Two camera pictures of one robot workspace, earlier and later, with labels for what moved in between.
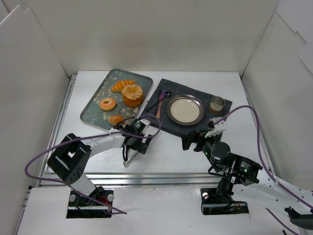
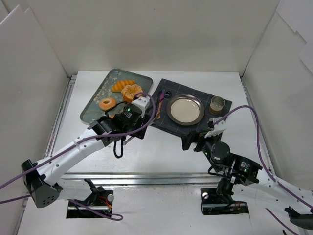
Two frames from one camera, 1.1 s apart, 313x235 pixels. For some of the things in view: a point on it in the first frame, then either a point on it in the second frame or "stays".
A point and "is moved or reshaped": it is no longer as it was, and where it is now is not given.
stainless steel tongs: [131, 153] is moved or reshaped
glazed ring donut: [107, 104] stays
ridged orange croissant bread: [118, 86] stays
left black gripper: [141, 147] → [142, 126]
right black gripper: [187, 140] stays
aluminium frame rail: [168, 178] stays
